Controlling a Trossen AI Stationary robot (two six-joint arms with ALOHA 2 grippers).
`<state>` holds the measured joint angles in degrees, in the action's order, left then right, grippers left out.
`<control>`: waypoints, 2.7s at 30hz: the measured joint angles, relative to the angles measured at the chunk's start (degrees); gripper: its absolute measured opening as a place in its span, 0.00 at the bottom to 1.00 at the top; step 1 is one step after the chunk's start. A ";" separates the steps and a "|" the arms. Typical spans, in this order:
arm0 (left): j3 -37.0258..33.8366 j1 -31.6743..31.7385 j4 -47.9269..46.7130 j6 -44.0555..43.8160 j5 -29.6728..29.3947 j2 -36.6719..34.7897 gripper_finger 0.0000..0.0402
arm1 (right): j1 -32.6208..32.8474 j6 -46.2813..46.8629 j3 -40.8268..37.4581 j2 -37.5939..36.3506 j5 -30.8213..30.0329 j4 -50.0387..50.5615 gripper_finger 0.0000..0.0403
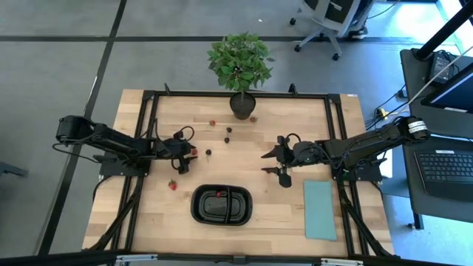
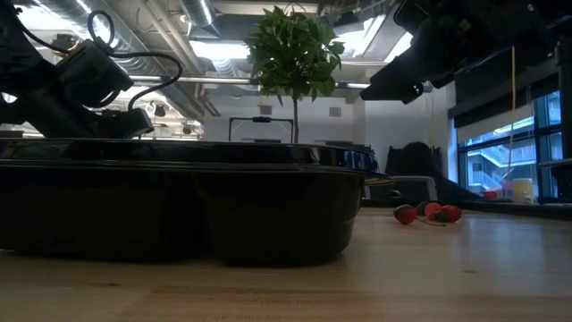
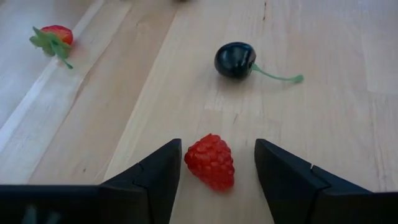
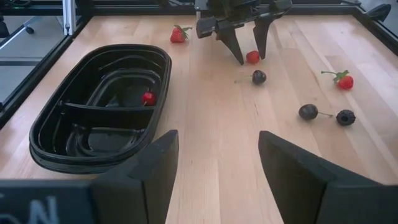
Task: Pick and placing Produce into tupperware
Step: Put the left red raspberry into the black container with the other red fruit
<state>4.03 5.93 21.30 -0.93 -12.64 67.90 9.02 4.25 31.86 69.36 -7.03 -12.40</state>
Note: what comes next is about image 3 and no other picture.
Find red plastic strawberry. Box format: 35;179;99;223
29;24;75;70

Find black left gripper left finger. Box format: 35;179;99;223
98;138;183;224

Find black cherry green stem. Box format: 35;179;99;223
213;41;305;84

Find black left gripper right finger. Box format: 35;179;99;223
254;138;374;224

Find red fruits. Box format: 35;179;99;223
183;133;236;192

